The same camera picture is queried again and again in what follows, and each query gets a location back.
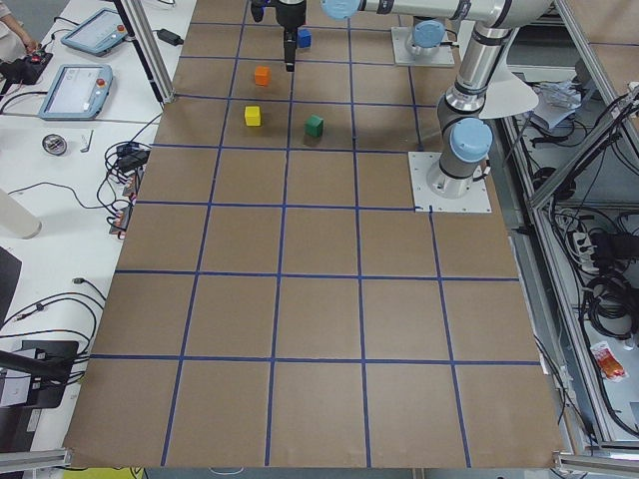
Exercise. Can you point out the far teach pendant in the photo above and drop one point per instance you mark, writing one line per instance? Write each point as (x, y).
(97, 35)

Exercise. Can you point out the teach pendant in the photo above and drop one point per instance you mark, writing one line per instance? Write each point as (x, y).
(97, 35)
(77, 93)

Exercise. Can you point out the white power strip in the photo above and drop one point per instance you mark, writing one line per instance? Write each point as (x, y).
(582, 250)

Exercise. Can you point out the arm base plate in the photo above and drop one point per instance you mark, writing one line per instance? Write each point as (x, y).
(434, 192)
(406, 53)

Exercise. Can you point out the orange wooden block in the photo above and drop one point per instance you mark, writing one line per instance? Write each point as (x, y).
(262, 75)

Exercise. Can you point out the stack of papers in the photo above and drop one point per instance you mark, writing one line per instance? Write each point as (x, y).
(556, 102)

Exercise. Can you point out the red snack packet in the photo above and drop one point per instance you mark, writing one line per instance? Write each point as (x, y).
(608, 364)

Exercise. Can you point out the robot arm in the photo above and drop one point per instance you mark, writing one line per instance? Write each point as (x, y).
(466, 138)
(425, 36)

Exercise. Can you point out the green wooden block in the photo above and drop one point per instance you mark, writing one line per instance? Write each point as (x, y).
(314, 126)

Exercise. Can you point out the yellow wooden block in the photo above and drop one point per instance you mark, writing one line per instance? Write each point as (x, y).
(253, 116)

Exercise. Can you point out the blue wooden block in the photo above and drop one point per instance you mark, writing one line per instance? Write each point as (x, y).
(305, 38)

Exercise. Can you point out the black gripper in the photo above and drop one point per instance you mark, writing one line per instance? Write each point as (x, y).
(290, 14)

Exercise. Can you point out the aluminium frame post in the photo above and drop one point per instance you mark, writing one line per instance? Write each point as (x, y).
(134, 18)

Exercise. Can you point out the near teach pendant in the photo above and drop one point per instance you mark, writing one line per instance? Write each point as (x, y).
(77, 93)

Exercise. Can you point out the black power adapter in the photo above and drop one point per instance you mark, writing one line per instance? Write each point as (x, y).
(169, 37)

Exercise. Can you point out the black monitor stand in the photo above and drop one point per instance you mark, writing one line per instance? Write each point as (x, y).
(36, 374)

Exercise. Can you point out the black joystick box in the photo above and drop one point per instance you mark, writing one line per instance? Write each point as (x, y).
(27, 70)

